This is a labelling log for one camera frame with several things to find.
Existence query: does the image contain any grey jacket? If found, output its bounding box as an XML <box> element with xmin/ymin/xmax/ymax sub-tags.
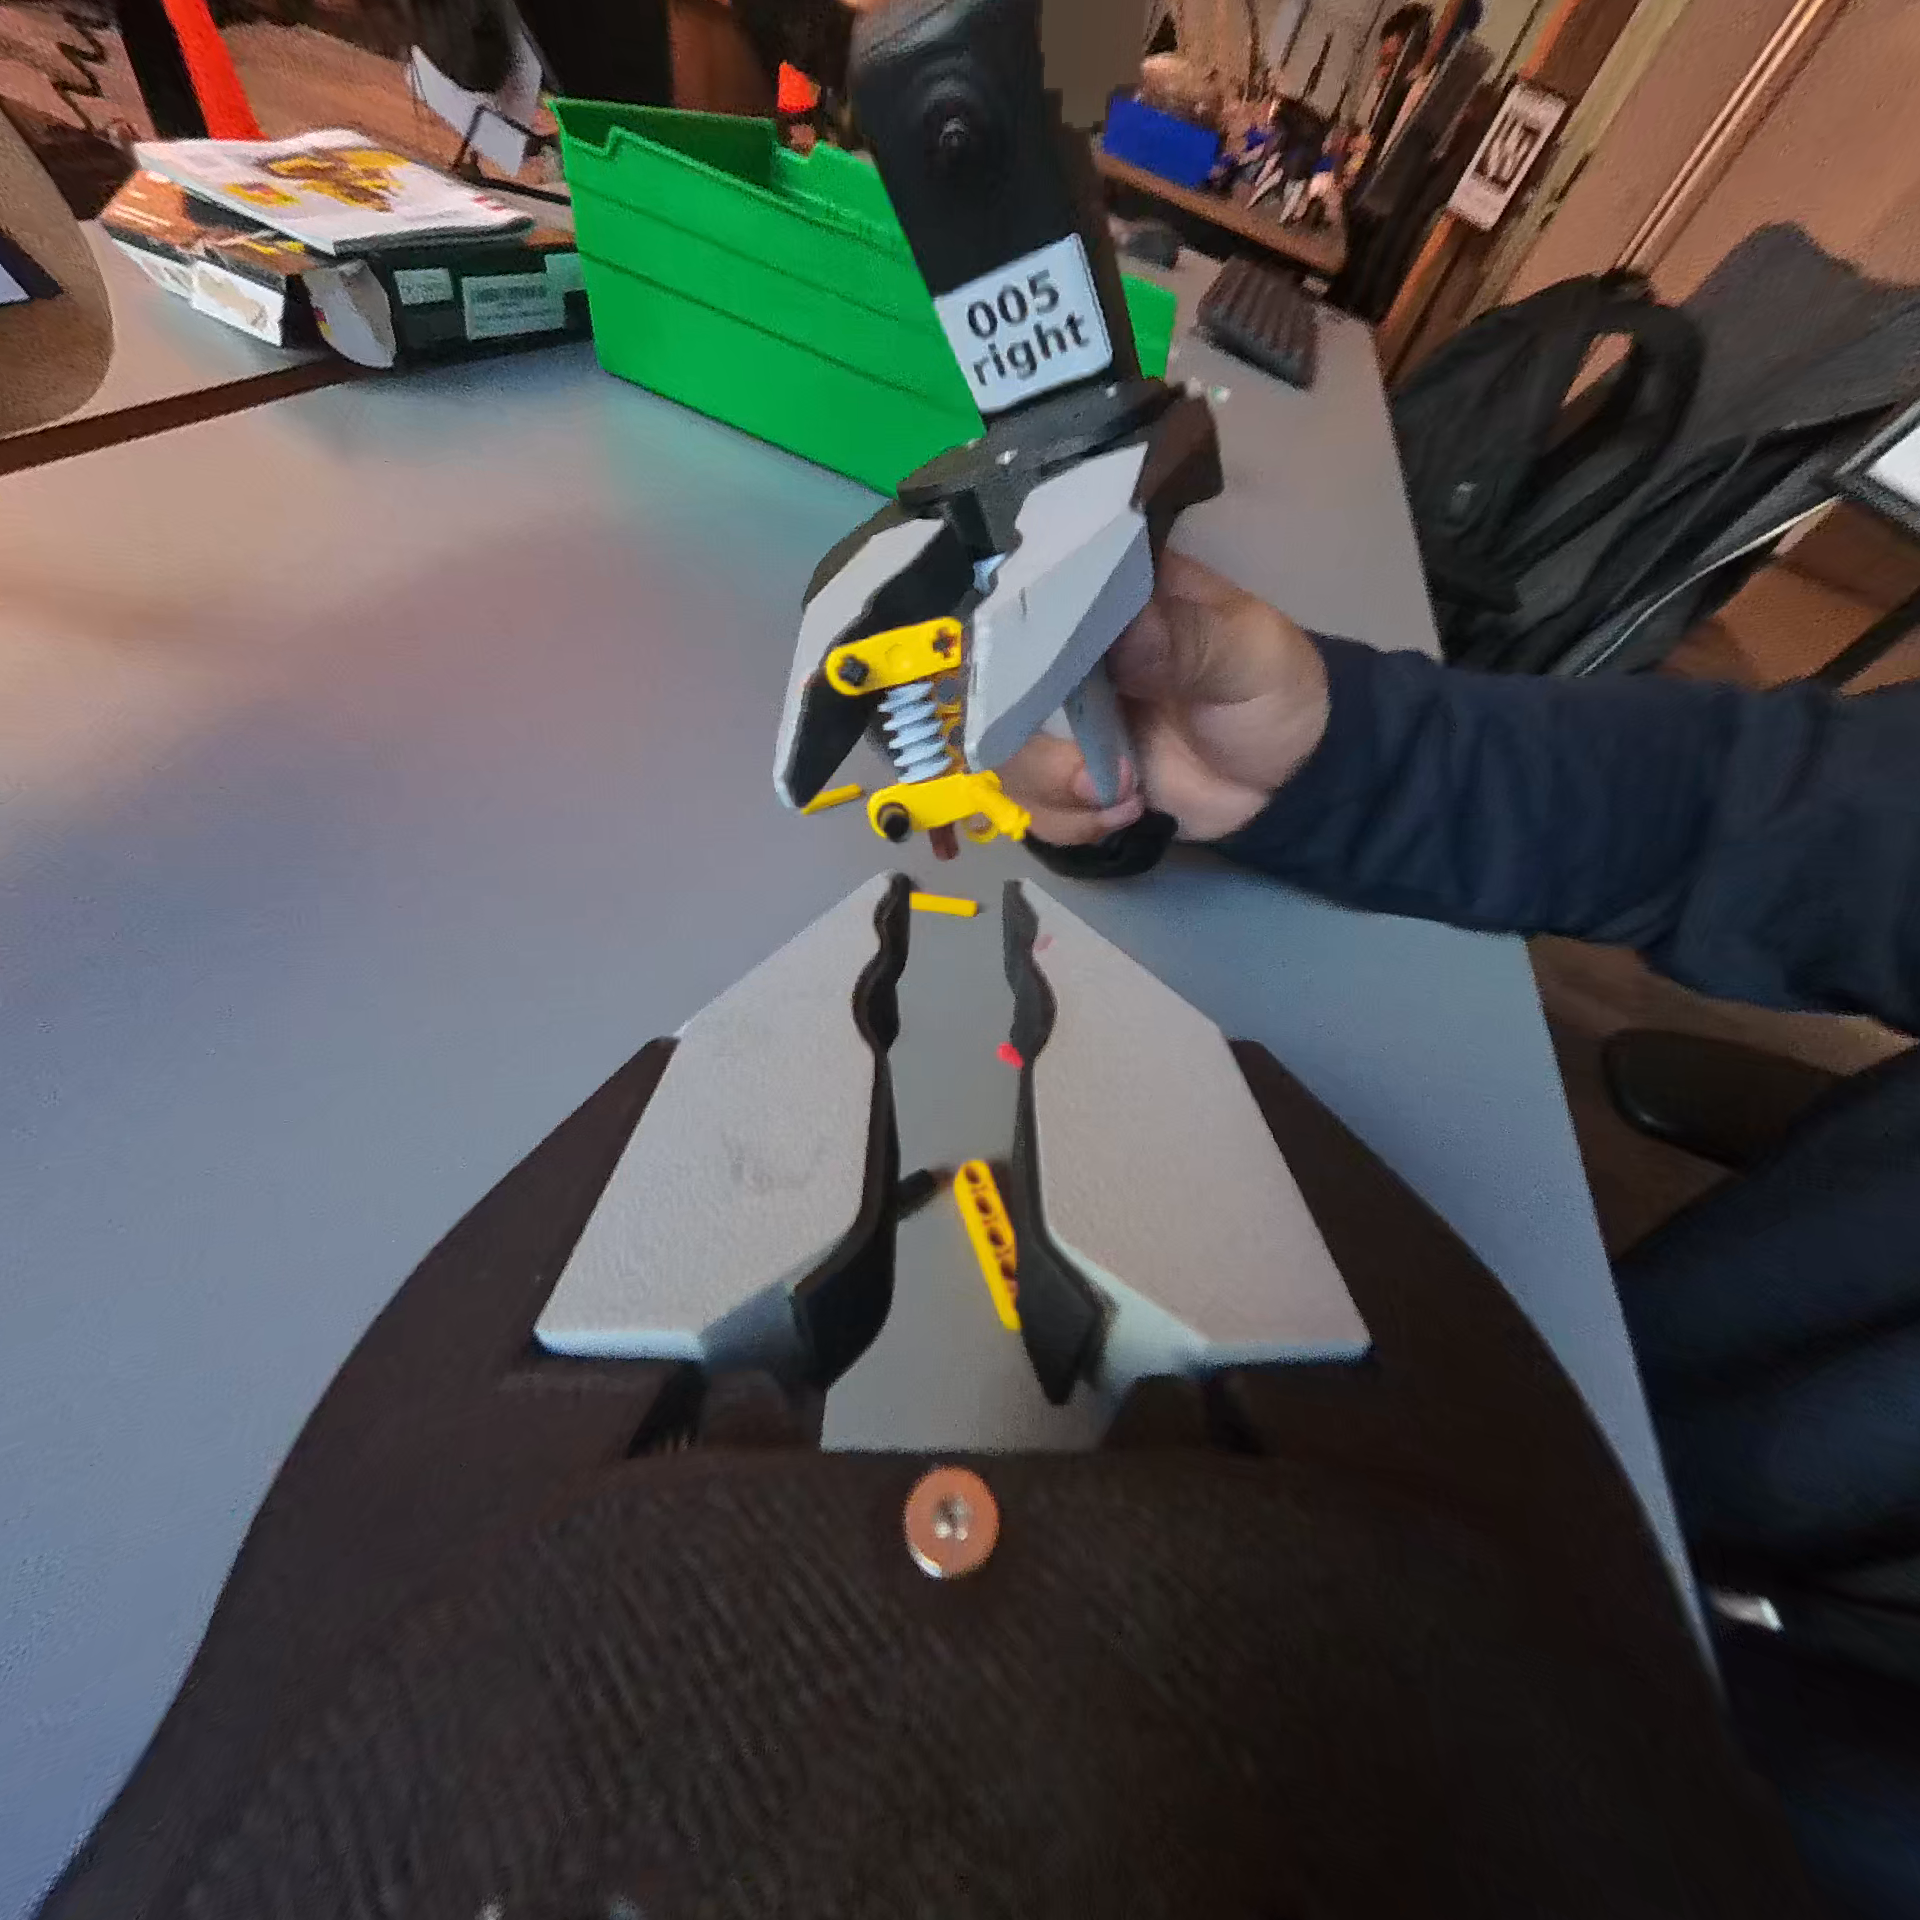
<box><xmin>1501</xmin><ymin>224</ymin><xmax>1920</xmax><ymax>677</ymax></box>

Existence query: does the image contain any wooden instruction sign stand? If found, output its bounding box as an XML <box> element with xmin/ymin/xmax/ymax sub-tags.
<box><xmin>0</xmin><ymin>104</ymin><xmax>120</xmax><ymax>443</ymax></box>

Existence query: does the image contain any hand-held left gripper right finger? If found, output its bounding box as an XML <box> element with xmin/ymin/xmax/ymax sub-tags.
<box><xmin>997</xmin><ymin>880</ymin><xmax>1374</xmax><ymax>1403</ymax></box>

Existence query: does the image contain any black chair armrest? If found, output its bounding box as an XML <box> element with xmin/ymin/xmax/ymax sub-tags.
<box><xmin>1599</xmin><ymin>1026</ymin><xmax>1847</xmax><ymax>1171</ymax></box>

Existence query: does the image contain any black keyboard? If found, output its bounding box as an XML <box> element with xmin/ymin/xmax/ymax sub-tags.
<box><xmin>1197</xmin><ymin>257</ymin><xmax>1321</xmax><ymax>389</ymax></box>

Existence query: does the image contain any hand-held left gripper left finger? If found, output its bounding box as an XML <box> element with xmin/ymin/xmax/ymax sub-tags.
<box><xmin>533</xmin><ymin>873</ymin><xmax>917</xmax><ymax>1389</ymax></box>

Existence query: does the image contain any lego instruction booklet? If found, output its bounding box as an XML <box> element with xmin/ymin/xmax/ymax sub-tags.
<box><xmin>133</xmin><ymin>128</ymin><xmax>537</xmax><ymax>255</ymax></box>

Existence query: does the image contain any yellow angled lego beam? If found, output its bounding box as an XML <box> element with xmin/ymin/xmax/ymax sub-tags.
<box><xmin>951</xmin><ymin>1158</ymin><xmax>1026</xmax><ymax>1334</ymax></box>

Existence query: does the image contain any person's right forearm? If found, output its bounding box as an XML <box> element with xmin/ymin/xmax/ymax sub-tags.
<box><xmin>1216</xmin><ymin>630</ymin><xmax>1920</xmax><ymax>1038</ymax></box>

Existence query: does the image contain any opened black lego box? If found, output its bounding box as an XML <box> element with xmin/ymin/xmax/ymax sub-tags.
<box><xmin>104</xmin><ymin>170</ymin><xmax>594</xmax><ymax>368</ymax></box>

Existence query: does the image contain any green plastic bin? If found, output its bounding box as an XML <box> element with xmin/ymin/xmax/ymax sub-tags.
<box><xmin>547</xmin><ymin>95</ymin><xmax>1181</xmax><ymax>496</ymax></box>

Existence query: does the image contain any printed marker sign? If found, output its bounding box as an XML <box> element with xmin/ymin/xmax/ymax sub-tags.
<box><xmin>1448</xmin><ymin>81</ymin><xmax>1569</xmax><ymax>232</ymax></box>

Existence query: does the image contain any person's right hand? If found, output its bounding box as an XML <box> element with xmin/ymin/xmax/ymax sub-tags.
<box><xmin>997</xmin><ymin>550</ymin><xmax>1336</xmax><ymax>846</ymax></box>

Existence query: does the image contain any person's leg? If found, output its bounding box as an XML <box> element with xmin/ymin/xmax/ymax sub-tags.
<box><xmin>1611</xmin><ymin>1049</ymin><xmax>1920</xmax><ymax>1920</ymax></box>

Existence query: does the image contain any yellow lego spring assembly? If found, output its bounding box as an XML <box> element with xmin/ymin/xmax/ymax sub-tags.
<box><xmin>803</xmin><ymin>615</ymin><xmax>1039</xmax><ymax>859</ymax></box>

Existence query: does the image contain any small blue crate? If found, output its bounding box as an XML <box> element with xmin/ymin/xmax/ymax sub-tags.
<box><xmin>1102</xmin><ymin>88</ymin><xmax>1225</xmax><ymax>189</ymax></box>

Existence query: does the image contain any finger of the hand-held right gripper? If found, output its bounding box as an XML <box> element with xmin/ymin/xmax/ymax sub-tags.
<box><xmin>959</xmin><ymin>439</ymin><xmax>1161</xmax><ymax>775</ymax></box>
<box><xmin>768</xmin><ymin>509</ymin><xmax>962</xmax><ymax>815</ymax></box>

